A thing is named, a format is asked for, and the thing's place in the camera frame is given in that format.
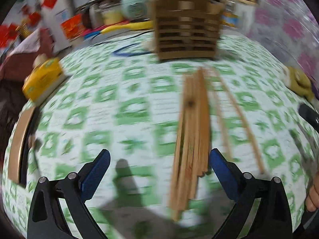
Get yellow tissue pack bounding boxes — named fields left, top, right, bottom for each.
left=22, top=54, right=67, bottom=106

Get red gift bag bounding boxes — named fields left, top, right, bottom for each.
left=61, top=14, right=85, bottom=39

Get red cloth covered furniture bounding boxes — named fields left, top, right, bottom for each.
left=1, top=28, right=53, bottom=81

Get green patterned tablecloth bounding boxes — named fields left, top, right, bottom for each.
left=3, top=35, right=318, bottom=238

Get yellow electric frying pan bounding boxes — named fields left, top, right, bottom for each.
left=99, top=21, right=154, bottom=35

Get blue band loop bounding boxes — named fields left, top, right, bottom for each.
left=111, top=43, right=153, bottom=57

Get wooden utensil holder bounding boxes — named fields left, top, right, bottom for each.
left=150, top=0, right=224, bottom=61

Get wooden chopstick bundle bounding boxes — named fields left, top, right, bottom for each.
left=169, top=68, right=211, bottom=222

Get person's right hand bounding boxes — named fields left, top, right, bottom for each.
left=305, top=173, right=319, bottom=212

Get white pot with lid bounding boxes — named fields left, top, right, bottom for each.
left=100, top=3, right=124, bottom=25

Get mint green rice cooker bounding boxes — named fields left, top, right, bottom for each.
left=120, top=0, right=150, bottom=22

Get single wooden chopstick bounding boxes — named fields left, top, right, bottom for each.
left=214, top=70, right=266, bottom=174

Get cardboard box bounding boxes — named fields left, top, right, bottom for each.
left=8, top=107, right=38, bottom=187

